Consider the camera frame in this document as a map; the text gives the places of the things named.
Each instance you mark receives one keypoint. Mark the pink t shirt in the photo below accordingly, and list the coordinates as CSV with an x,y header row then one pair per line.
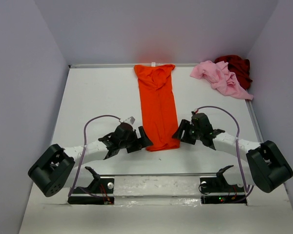
x,y
220,79

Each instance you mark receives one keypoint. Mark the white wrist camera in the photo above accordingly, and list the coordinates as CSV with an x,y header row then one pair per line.
x,y
128,120
195,111

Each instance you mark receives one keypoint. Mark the orange t shirt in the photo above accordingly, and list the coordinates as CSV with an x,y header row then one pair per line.
x,y
158,105

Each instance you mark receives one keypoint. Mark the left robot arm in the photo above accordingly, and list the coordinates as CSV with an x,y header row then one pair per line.
x,y
57,165

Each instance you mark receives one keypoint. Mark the dark red t shirt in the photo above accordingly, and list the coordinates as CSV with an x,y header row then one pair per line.
x,y
241,68

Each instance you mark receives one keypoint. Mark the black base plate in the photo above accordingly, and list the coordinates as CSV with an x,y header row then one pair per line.
x,y
215,191
97,193

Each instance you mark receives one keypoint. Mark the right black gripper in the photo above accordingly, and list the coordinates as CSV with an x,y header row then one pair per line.
x,y
185,132

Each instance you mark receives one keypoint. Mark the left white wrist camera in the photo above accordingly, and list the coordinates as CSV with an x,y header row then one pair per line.
x,y
128,120

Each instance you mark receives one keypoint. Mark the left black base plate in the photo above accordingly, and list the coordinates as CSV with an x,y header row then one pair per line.
x,y
97,193

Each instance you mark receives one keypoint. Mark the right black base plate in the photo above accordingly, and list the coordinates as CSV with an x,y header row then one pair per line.
x,y
215,191

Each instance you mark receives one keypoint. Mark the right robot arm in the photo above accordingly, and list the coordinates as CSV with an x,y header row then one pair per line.
x,y
259,164

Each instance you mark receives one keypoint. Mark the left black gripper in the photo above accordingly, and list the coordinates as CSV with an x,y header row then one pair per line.
x,y
136,140

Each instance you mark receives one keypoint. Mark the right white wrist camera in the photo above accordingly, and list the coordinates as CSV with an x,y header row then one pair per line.
x,y
195,111

